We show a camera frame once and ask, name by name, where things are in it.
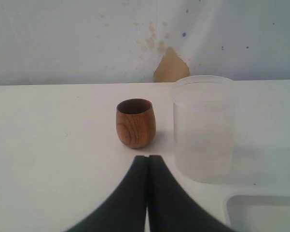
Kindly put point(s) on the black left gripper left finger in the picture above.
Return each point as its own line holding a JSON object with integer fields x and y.
{"x": 125, "y": 209}

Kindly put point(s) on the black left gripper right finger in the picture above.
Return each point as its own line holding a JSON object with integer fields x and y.
{"x": 170, "y": 208}

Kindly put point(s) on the brown wooden cup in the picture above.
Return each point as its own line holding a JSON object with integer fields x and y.
{"x": 135, "y": 123}

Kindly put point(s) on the white rectangular tray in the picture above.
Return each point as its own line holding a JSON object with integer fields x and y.
{"x": 258, "y": 213}

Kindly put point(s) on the translucent plastic container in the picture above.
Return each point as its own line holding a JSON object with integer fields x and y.
{"x": 203, "y": 118}

